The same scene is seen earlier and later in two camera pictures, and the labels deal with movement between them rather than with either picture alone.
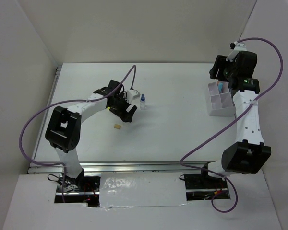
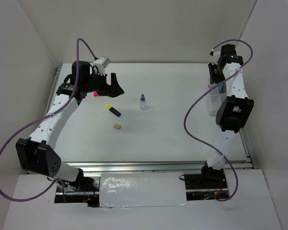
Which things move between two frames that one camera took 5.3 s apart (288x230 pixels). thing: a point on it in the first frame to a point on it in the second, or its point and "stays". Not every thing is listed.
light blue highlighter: (220, 86) stays
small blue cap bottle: (143, 102) stays
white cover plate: (138, 189) stays
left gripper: (126, 117) to (113, 90)
